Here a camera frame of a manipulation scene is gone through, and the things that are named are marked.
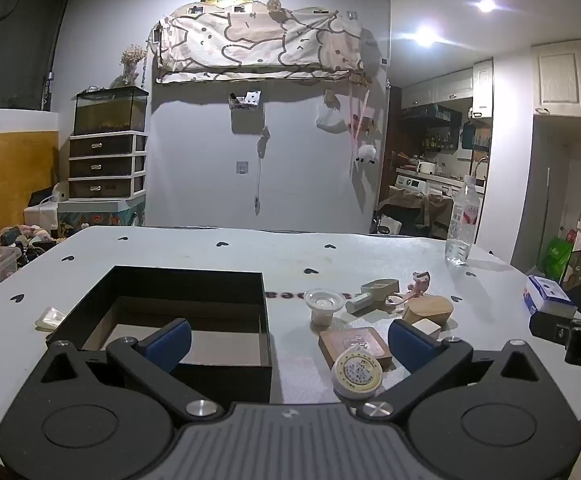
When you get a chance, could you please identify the clear plastic wrapper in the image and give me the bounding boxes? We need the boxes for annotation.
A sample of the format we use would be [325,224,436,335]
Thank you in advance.
[34,306,68,332]

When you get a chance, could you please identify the white drawer unit dark drawers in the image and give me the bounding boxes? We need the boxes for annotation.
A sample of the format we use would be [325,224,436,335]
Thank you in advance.
[68,131,149,202]

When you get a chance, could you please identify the black box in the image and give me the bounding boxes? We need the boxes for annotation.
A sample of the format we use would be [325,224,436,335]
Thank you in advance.
[45,265,274,405]

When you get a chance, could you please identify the blue and white box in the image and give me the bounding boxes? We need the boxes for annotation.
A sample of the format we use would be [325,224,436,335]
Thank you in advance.
[523,274,577,319]

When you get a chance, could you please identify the pink hanging ribbons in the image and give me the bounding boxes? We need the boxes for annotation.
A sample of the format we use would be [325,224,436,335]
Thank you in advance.
[347,84,372,147]

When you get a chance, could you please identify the dried flower bouquet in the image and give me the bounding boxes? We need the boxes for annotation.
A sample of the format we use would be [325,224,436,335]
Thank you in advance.
[120,43,146,86]

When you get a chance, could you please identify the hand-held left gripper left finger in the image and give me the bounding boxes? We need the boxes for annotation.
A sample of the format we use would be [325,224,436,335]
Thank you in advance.
[34,318,225,424]

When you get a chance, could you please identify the hanging grey cable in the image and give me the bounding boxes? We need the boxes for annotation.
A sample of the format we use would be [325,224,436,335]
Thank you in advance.
[254,126,272,216]

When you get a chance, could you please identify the glass fish tank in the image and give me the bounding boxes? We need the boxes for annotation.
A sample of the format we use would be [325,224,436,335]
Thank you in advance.
[73,85,150,136]

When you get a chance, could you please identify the white cabinet above doorway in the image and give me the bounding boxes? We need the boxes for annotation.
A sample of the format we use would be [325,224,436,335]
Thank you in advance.
[529,38,581,119]

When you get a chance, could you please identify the clear wall holder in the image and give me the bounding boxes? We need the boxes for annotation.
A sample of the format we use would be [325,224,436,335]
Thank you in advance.
[227,90,262,111]

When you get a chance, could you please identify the small white block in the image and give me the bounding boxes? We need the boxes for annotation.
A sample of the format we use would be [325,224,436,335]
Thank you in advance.
[413,317,442,342]

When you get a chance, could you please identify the white kitchen wall cabinets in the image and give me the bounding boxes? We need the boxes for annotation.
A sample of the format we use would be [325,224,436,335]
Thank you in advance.
[401,67,474,110]

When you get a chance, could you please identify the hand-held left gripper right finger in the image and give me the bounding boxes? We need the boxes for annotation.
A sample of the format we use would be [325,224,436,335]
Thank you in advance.
[357,319,555,421]

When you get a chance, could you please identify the tall white cabinet door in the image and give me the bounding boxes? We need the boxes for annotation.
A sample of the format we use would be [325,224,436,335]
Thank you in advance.
[471,58,495,120]

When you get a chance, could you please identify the small clear plastic cup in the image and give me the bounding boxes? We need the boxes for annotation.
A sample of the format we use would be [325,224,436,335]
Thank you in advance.
[303,288,345,327]

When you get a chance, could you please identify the brown square block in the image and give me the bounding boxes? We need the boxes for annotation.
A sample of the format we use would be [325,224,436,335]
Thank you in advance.
[319,325,394,370]

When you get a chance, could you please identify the pile of soft toys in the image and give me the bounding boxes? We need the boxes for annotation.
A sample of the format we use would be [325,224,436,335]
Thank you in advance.
[0,222,79,262]

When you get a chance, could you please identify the green bag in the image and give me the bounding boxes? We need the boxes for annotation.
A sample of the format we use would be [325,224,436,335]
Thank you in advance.
[539,237,575,287]

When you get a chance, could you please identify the chair with brown cloth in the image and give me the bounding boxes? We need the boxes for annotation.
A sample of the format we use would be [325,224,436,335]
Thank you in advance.
[375,185,455,240]

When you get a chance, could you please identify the white hanging plastic bag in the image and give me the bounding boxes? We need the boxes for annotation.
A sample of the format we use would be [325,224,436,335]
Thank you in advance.
[315,89,346,134]

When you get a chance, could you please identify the clear plastic water bottle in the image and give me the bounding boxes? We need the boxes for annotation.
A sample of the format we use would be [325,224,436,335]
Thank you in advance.
[445,175,481,266]

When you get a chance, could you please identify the white storage box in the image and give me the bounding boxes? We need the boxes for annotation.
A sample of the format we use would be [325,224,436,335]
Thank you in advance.
[24,203,61,229]

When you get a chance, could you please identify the cartoon printed cloth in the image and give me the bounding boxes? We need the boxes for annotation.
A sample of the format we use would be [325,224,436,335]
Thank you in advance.
[156,2,366,85]

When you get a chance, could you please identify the beige plastic scoop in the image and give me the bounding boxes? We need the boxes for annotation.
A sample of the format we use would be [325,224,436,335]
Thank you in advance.
[345,278,400,315]

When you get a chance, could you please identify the kitchen shelf with bottles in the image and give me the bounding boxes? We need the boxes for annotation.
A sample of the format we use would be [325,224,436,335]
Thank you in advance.
[422,129,461,154]

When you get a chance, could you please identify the rounded wooden block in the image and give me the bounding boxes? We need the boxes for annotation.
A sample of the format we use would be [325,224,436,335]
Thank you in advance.
[403,295,454,331]

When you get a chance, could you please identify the white washing machine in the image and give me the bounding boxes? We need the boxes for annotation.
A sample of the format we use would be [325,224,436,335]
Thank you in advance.
[395,172,454,197]

